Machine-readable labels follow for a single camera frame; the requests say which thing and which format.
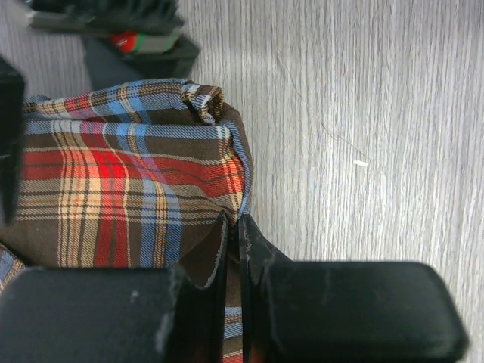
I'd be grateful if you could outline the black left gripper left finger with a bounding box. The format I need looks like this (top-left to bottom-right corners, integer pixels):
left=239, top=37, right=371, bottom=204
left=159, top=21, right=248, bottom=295
left=1, top=214, right=228, bottom=362

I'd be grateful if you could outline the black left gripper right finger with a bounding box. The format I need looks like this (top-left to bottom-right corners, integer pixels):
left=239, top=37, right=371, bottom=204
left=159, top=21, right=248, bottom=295
left=237, top=216, right=469, bottom=362

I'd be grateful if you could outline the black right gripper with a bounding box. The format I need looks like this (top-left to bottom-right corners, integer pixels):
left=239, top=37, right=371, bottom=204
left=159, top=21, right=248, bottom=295
left=22, top=1, right=199, bottom=90

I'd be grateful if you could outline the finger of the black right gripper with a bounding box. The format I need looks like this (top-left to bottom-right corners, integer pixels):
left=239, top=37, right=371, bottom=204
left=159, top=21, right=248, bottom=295
left=0, top=59, right=25, bottom=226

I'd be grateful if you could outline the brown red plaid shirt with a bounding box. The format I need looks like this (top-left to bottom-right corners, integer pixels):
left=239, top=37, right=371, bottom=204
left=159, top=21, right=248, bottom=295
left=1, top=79, right=253, bottom=362

